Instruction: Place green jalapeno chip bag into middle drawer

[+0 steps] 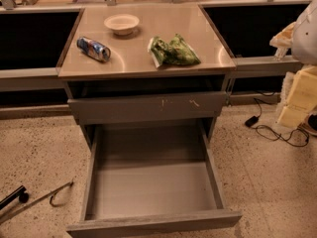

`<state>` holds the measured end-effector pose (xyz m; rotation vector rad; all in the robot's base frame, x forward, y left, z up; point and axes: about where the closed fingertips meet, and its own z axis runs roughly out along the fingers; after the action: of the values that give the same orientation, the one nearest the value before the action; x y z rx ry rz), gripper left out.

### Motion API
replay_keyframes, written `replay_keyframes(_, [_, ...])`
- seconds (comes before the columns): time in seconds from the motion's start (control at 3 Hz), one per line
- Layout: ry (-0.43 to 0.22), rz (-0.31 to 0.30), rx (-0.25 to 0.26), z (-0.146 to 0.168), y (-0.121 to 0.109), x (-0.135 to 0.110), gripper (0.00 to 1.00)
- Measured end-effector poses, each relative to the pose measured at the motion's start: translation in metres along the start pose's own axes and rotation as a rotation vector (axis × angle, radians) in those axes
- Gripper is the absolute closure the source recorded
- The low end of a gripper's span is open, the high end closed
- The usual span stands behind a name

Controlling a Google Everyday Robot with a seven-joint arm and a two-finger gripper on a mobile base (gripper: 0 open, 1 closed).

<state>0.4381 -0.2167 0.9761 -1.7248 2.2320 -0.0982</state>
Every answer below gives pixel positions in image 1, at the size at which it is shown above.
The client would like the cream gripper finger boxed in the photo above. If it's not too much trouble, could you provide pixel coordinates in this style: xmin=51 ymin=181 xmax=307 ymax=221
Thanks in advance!
xmin=277 ymin=66 xmax=317 ymax=128
xmin=269 ymin=23 xmax=295 ymax=48

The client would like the green jalapeno chip bag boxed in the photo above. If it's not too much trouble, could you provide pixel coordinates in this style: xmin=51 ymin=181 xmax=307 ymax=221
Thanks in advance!
xmin=148 ymin=34 xmax=201 ymax=67

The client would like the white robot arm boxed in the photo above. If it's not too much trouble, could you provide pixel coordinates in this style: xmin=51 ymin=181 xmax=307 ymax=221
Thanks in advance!
xmin=269 ymin=0 xmax=317 ymax=128

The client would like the grey drawer cabinet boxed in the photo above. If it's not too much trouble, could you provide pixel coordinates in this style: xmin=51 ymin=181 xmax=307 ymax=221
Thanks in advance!
xmin=55 ymin=2 xmax=243 ymax=238

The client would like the closed grey top drawer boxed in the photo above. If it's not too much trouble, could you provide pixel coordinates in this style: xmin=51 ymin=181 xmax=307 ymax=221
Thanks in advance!
xmin=68 ymin=91 xmax=226 ymax=124

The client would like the open grey middle drawer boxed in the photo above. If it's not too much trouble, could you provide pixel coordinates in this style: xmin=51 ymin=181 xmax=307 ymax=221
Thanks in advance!
xmin=67 ymin=120 xmax=242 ymax=238

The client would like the clear water bottle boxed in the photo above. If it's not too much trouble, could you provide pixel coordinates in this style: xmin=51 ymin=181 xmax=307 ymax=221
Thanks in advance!
xmin=274 ymin=48 xmax=290 ymax=60

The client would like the white paper bowl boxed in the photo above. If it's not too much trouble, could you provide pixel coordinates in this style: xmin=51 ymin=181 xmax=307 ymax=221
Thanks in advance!
xmin=104 ymin=14 xmax=140 ymax=36

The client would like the blue soda can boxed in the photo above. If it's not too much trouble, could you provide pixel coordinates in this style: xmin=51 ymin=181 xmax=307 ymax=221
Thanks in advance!
xmin=76 ymin=37 xmax=111 ymax=62

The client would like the metal rod with hook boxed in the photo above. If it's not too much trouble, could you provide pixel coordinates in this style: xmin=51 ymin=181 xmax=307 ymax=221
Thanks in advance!
xmin=0 ymin=181 xmax=73 ymax=225

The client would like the black power adapter with cable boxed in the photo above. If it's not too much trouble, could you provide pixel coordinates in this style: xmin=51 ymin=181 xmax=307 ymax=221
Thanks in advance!
xmin=244 ymin=97 xmax=310 ymax=148

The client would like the black handle on floor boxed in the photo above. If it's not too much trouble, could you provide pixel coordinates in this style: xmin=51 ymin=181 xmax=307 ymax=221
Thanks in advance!
xmin=0 ymin=185 xmax=29 ymax=210

